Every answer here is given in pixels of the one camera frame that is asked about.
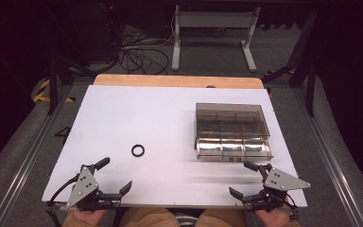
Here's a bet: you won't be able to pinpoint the white metal stand frame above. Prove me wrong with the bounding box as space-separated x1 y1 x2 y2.
171 4 262 73

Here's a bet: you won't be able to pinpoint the person's left hand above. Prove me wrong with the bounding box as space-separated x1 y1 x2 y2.
63 207 108 227

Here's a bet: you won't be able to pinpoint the black metal stand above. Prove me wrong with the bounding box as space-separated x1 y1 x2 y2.
260 9 320 118

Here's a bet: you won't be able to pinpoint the aluminium floor rail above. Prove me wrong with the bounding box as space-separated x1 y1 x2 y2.
0 84 77 227
291 86 363 227

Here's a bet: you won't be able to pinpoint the black rubber ring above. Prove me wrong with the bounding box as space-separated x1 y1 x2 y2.
130 144 146 158

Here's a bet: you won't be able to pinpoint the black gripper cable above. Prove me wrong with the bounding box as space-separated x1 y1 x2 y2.
45 174 80 211
282 191 301 221

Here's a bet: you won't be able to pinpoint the person's tan trouser legs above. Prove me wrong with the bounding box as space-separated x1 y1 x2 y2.
117 206 249 227

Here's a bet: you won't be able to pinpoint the yellow black hazard tape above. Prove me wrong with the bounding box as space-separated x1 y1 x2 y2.
32 78 77 104

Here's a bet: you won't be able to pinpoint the clear plastic drawer box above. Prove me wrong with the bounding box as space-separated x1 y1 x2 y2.
195 102 271 140

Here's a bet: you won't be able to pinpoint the person's right hand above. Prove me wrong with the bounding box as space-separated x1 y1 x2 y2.
254 204 301 227

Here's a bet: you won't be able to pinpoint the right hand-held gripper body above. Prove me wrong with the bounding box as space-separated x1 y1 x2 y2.
243 163 312 213

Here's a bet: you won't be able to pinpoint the white board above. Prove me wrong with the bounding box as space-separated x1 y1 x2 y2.
42 84 308 209

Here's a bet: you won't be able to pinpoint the clear plastic drawer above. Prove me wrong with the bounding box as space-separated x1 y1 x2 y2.
195 135 274 163

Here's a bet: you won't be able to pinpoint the bundle of floor cables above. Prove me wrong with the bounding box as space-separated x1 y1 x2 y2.
118 26 175 76

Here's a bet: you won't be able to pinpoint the black triangular bracket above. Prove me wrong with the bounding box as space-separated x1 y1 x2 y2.
54 126 73 146

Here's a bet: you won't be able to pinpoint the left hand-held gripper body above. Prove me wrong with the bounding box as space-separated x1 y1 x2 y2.
65 166 122 212

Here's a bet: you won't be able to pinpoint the wooden table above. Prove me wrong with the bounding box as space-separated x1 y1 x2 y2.
93 73 266 90

